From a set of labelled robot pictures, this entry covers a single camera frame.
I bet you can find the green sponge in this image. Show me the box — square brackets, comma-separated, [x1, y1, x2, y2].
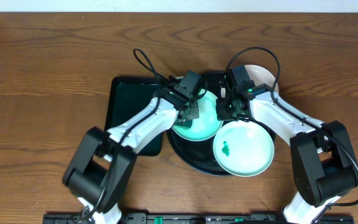
[180, 120, 193, 129]

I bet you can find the mint green plate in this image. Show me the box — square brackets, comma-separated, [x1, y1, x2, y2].
[172, 89, 223, 141]
[213, 121, 275, 177]

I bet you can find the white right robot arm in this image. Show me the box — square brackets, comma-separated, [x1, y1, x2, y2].
[213, 81, 358, 223]

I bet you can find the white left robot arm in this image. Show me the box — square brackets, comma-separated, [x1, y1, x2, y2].
[62, 87, 206, 223]

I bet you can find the rectangular black tray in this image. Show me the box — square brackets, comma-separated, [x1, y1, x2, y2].
[104, 76, 167, 157]

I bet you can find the pink plate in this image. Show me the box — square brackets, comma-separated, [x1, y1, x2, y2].
[221, 64, 280, 98]

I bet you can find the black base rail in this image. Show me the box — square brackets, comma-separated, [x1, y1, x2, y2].
[42, 213, 355, 224]

